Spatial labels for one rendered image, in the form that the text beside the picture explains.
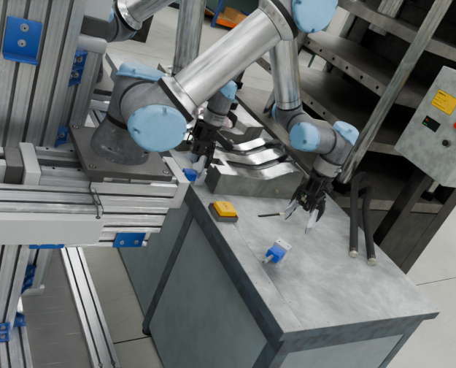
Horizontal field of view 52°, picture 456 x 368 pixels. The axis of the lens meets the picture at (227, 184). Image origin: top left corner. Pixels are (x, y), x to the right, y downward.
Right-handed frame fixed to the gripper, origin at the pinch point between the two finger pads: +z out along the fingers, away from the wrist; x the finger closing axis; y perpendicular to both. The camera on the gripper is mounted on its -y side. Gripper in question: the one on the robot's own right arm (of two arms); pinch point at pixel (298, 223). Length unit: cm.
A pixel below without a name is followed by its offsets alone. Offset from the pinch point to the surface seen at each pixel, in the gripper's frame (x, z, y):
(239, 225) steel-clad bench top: -16.8, 12.6, 1.4
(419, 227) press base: 30, 30, -138
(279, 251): 0.8, 8.5, 6.5
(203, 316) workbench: -11.7, 47.6, 9.0
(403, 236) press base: 26, 37, -130
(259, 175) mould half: -27.0, 4.3, -22.5
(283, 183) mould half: -19.7, 5.4, -30.9
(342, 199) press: -4, 16, -75
